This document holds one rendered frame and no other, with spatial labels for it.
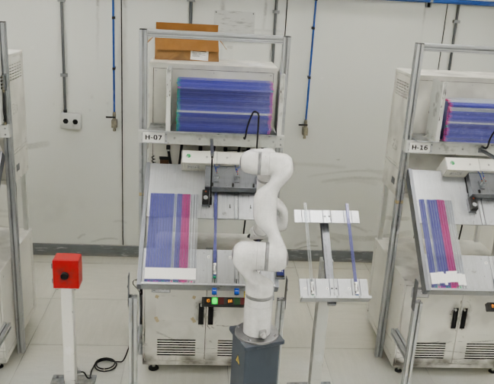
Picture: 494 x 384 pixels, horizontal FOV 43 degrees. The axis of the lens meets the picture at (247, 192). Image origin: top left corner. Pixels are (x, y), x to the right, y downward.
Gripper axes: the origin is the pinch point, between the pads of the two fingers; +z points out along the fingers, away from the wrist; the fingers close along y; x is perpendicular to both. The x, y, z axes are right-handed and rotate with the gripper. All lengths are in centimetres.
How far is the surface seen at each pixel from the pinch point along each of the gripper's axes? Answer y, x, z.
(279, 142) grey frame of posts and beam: -15, -52, -5
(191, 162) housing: 32, -44, 0
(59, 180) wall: 130, -99, 157
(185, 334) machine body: 38, 40, 50
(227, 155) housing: 12.6, -47.9, 1.0
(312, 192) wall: -70, -82, 156
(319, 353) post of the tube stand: -32, 57, 29
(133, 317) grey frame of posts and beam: 64, 35, 10
